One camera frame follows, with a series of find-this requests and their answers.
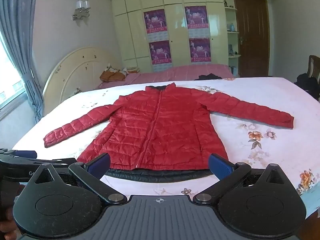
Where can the dark clothes pile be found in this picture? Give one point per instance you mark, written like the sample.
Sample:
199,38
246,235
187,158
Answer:
308,85

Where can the glass wall lamp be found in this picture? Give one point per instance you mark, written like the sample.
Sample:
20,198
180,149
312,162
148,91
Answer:
81,10

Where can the orange patterned pillow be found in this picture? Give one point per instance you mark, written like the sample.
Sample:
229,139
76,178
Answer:
112,75

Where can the white floral bed sheet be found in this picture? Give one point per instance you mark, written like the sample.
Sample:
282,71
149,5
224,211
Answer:
262,150

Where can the purple wall poster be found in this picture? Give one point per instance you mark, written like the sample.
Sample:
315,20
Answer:
160,52
196,17
155,21
200,50

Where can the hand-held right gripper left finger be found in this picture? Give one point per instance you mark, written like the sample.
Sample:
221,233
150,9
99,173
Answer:
98,167

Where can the blue bottle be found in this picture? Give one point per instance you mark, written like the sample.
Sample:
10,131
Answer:
231,27

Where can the red puffer jacket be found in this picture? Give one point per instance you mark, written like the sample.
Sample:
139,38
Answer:
162,130

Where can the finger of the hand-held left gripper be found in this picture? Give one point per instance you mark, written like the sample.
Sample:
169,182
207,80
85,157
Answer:
25,153
30,161

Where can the cream rounded headboard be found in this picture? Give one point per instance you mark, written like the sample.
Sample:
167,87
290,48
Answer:
75,70

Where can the brown wooden door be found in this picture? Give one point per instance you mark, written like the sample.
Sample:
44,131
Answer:
252,35

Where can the wooden chair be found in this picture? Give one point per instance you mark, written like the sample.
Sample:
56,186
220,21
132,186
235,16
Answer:
314,66

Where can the window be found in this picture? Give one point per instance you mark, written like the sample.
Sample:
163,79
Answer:
10,80

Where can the cream corner shelves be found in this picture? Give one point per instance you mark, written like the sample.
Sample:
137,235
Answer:
231,42

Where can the pink bed cover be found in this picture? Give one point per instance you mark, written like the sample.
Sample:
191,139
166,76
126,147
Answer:
175,73

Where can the black cloth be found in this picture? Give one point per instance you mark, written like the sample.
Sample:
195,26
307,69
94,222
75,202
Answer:
208,77

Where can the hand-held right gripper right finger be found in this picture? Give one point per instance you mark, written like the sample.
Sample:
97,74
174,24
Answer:
221,166

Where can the blue curtain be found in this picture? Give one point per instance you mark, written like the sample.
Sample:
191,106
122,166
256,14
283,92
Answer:
17,30

